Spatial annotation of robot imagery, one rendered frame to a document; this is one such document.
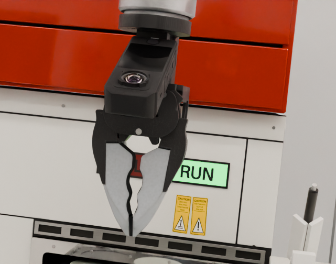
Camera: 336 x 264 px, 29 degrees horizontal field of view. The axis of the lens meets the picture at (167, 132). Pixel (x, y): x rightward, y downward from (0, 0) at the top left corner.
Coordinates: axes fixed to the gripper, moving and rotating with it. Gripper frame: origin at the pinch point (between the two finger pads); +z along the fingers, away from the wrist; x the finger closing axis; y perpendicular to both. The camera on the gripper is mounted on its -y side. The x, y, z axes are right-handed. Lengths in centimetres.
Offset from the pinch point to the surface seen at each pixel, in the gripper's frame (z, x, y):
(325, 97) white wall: -19, -35, 207
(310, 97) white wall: -18, -29, 207
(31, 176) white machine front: 5, 31, 59
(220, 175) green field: 1, -5, 58
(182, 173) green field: 1, 2, 58
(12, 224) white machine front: 15, 34, 59
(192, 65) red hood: -19, 2, 54
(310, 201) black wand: -1.5, -18.3, 21.5
